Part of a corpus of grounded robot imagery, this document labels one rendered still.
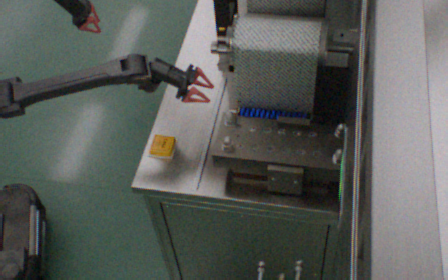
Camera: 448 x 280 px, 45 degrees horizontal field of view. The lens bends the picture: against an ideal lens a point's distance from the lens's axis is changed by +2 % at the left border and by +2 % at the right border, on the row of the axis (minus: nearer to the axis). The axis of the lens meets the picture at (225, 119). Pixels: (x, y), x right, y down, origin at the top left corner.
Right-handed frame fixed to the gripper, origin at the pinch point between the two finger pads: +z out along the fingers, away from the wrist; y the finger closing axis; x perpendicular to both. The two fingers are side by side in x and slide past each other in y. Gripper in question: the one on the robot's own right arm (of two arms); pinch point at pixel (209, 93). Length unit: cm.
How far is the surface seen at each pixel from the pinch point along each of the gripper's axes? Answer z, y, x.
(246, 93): 9.2, 0.2, 7.5
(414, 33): 12, 35, 74
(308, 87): 22.4, 0.2, 21.1
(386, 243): 8, 75, 72
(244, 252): 37, 26, -37
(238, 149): 12.5, 16.8, 2.2
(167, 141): -3.9, 9.0, -19.7
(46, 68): -62, -106, -162
